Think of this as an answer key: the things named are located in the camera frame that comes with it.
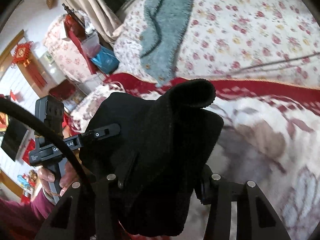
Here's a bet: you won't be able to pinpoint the black pants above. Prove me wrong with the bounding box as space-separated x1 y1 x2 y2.
80 79 223 237

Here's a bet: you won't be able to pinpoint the maroon sleeve left forearm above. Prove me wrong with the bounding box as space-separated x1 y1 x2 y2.
1 190 55 239

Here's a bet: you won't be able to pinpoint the left hand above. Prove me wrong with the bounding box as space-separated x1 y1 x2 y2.
37 160 79 197

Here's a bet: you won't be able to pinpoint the black monitor screen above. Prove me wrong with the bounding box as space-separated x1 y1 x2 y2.
1 118 29 161

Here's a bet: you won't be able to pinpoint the red white fleece blanket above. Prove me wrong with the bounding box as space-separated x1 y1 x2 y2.
87 74 319 239

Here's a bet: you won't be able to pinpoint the red chinese knot decoration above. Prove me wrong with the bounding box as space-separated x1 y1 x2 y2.
12 41 47 88

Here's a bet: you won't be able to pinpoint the blue plastic bag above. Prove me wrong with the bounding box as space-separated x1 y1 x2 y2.
91 46 119 74

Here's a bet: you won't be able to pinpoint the floral covered chair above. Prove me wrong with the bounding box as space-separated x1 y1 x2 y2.
43 15 93 83

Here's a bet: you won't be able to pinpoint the beige curtain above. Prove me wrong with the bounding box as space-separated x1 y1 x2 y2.
61 0 123 46

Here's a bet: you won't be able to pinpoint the floral quilt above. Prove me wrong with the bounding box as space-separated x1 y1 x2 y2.
112 0 320 90

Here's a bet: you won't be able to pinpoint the teal fuzzy towel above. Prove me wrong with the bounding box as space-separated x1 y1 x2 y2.
139 0 193 86

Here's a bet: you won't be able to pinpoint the thick black cable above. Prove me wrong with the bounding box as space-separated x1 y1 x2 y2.
0 97 89 183

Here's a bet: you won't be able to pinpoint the thin black cable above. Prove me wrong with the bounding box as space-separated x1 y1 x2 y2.
224 51 320 77

